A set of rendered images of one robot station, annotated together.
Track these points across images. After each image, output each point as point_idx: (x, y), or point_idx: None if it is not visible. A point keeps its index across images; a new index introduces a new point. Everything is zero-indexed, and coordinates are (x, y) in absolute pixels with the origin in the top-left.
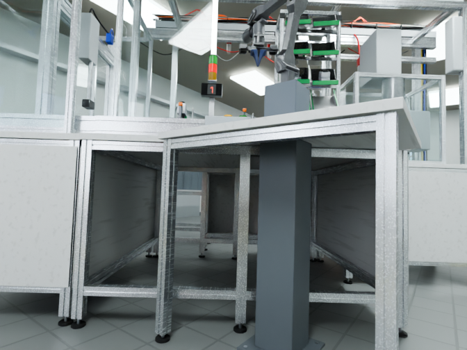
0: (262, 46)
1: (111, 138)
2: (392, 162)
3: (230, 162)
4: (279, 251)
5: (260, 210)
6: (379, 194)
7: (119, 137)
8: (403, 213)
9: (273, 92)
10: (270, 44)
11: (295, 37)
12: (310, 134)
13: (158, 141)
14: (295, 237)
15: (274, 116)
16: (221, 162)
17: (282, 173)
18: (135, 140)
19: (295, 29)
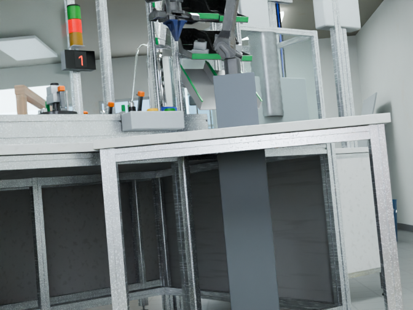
0: (180, 14)
1: (11, 152)
2: (386, 165)
3: (68, 168)
4: (258, 271)
5: (228, 229)
6: (379, 192)
7: (22, 150)
8: (338, 213)
9: (226, 84)
10: (190, 13)
11: (236, 16)
12: (312, 142)
13: (77, 151)
14: (274, 251)
15: (275, 124)
16: (51, 170)
17: (251, 182)
18: (47, 152)
19: (236, 7)
